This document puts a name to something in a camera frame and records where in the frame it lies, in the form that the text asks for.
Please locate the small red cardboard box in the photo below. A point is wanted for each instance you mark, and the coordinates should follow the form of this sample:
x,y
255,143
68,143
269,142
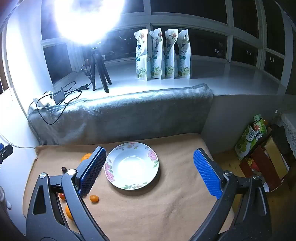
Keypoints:
x,y
246,168

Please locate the white window frame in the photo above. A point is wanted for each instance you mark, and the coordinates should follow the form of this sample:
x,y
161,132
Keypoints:
x,y
185,18

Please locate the person's left hand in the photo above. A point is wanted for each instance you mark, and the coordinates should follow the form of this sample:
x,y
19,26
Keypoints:
x,y
5,197

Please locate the grey fleece blanket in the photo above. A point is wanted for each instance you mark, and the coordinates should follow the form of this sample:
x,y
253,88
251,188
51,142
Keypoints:
x,y
127,115

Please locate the crumpled white tissue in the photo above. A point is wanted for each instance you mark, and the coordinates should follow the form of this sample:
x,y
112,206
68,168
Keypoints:
x,y
42,104

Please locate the black power adapter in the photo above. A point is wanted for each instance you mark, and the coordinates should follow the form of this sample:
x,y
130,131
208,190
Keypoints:
x,y
59,97

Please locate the white lace cloth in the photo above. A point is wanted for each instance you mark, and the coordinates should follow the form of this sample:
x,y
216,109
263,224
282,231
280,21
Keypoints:
x,y
290,132

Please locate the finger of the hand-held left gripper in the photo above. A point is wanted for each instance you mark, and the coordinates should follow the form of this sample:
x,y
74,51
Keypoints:
x,y
5,151

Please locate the red cherry tomato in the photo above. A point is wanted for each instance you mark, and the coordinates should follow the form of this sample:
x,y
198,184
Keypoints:
x,y
62,196

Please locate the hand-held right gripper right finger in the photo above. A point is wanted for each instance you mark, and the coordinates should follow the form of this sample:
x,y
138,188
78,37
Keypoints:
x,y
207,171

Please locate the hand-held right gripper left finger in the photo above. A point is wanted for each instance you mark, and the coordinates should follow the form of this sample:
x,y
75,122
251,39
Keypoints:
x,y
91,171

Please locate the green printed box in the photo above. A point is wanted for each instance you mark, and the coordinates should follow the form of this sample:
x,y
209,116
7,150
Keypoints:
x,y
251,136

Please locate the bright studio lamp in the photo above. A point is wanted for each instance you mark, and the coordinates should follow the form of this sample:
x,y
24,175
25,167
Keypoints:
x,y
90,18

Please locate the dark purple round fruit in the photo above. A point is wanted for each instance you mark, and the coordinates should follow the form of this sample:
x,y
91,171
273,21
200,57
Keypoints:
x,y
63,170

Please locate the mottled large orange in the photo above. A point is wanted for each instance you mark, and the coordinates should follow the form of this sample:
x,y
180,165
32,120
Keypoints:
x,y
85,157

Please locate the tan fleece blanket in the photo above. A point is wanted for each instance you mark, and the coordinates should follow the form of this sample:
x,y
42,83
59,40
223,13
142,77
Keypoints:
x,y
150,208

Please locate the smooth large orange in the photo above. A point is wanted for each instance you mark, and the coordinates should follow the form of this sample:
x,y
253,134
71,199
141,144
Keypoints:
x,y
68,213

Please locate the small orange kumquat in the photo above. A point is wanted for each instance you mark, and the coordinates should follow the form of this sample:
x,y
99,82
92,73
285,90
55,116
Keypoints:
x,y
94,198

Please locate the floral white plate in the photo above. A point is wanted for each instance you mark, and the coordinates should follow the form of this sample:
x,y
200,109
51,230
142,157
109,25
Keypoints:
x,y
131,166

